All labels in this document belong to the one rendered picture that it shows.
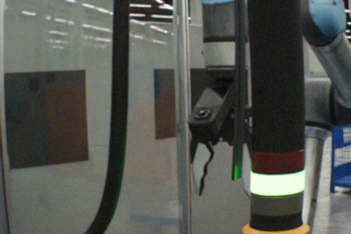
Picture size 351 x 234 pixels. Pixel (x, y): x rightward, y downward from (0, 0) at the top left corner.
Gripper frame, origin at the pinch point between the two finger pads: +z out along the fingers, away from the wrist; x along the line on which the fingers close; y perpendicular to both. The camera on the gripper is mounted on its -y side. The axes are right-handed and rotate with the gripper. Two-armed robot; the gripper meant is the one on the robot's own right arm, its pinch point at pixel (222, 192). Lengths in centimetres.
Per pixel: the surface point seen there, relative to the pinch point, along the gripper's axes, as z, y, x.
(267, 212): -11, -52, -25
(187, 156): 7, 76, 45
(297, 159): -14, -51, -26
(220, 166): 63, 366, 158
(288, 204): -12, -52, -26
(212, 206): 99, 357, 161
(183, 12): -39, 76, 45
